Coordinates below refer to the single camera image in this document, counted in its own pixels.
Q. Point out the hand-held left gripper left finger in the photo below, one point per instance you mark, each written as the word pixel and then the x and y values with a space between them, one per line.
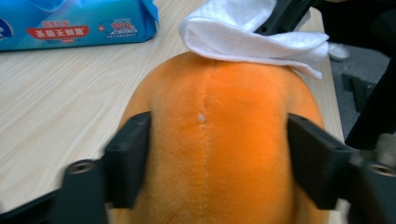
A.
pixel 130 161

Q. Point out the orange round plush toy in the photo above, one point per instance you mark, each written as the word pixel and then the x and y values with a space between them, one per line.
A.
pixel 233 124

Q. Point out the white round dish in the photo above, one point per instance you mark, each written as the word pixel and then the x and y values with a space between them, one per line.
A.
pixel 338 51

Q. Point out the white wet wipe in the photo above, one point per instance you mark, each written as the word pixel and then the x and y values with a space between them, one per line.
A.
pixel 224 34

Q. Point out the black stand base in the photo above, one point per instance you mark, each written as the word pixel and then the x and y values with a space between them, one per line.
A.
pixel 358 91

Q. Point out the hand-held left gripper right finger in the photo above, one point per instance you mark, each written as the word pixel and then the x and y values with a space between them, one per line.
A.
pixel 320 165

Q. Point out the blue wet wipes pack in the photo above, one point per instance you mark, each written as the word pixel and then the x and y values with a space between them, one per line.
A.
pixel 77 25

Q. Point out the dark slanted bar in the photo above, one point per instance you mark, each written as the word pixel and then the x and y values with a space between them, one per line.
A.
pixel 373 112

